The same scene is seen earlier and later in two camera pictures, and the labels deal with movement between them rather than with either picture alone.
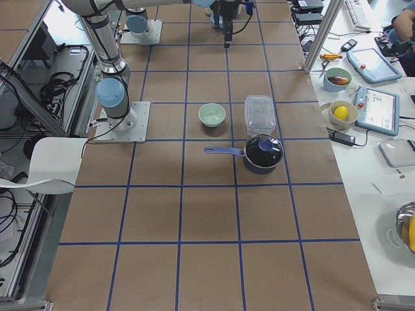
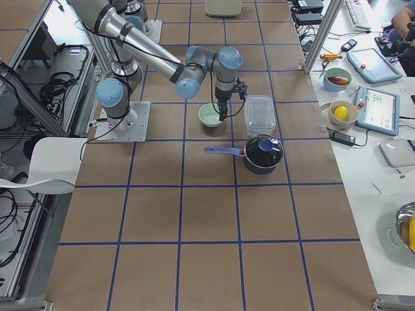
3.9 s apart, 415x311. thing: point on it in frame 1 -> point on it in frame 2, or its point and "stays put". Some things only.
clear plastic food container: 259,115 stays put
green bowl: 211,115 stays put
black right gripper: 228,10 -> 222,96
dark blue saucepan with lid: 262,153 stays put
